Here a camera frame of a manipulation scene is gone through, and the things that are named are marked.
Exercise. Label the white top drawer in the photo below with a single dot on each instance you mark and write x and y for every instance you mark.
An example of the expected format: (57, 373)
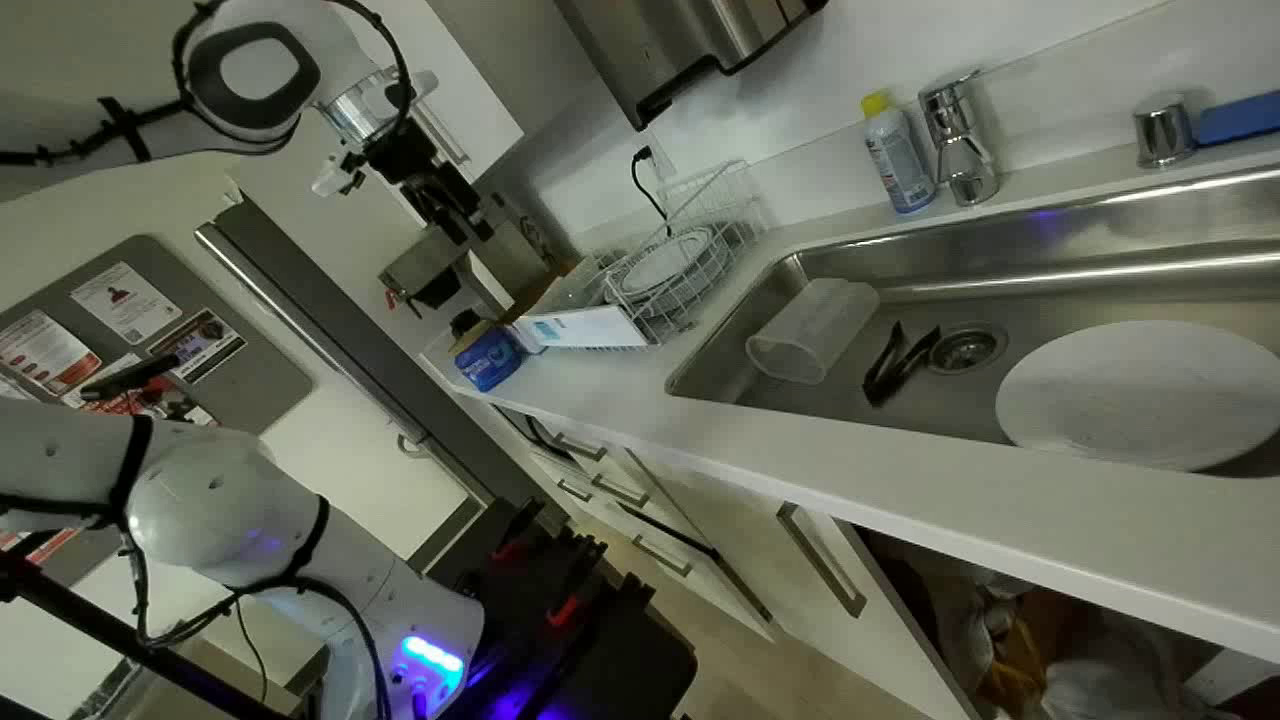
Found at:
(616, 491)

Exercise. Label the stainless steel sink basin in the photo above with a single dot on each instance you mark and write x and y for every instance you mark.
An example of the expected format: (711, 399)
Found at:
(1001, 287)

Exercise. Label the black coffee maker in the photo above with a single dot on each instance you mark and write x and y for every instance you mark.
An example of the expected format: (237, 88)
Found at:
(479, 255)

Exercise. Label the steel paper towel dispenser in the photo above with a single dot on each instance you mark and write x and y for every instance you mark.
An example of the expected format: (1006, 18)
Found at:
(649, 51)

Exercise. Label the chrome sink faucet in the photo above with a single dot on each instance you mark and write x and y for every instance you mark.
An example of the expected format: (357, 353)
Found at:
(961, 129)

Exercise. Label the black tongs in sink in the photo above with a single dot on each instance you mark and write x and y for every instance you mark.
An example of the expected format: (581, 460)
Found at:
(898, 363)

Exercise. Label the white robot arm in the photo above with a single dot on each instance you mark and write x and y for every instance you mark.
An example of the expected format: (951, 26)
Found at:
(208, 498)

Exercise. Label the blue coffee canister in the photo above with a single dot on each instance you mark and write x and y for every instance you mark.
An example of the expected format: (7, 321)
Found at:
(489, 356)

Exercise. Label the white wire dish rack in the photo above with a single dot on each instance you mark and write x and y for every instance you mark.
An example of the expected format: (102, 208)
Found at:
(653, 288)

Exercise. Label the white round plate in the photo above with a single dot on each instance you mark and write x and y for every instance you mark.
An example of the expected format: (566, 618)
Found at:
(1163, 394)

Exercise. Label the wall safety poster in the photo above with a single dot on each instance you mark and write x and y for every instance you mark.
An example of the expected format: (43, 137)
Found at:
(122, 339)

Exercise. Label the dish soap bottle yellow cap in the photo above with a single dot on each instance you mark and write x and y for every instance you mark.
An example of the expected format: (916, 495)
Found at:
(898, 153)

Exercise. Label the clear plastic measuring cup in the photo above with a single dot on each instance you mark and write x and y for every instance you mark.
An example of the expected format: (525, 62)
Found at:
(813, 328)

